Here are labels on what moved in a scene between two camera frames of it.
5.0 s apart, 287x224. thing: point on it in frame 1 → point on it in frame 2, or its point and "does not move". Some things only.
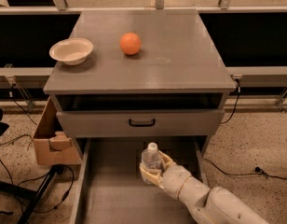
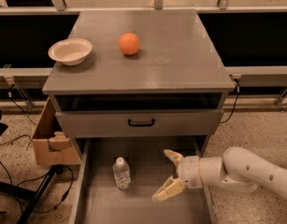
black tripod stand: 34,196 does not move
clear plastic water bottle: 152,156 → 122,174
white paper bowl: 71,51 does not move
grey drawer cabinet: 173,88 does not move
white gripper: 174,178 → 188,171
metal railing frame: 16,78 does not move
